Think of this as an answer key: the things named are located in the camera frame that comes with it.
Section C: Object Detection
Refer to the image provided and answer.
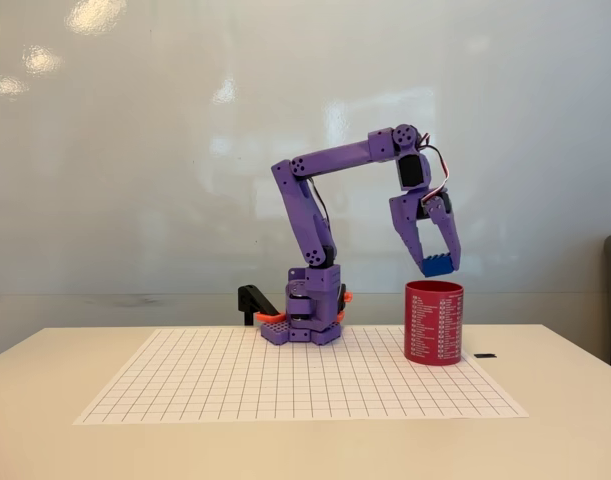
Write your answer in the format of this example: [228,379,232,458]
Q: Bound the blue toy brick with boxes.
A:
[421,253,456,279]

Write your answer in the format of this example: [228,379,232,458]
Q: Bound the red printed cup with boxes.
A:
[403,280,465,368]

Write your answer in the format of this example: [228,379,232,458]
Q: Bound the black clamp with orange pad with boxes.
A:
[237,283,288,327]
[336,283,355,324]

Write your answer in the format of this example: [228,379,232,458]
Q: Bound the white grid paper mat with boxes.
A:
[73,327,531,426]

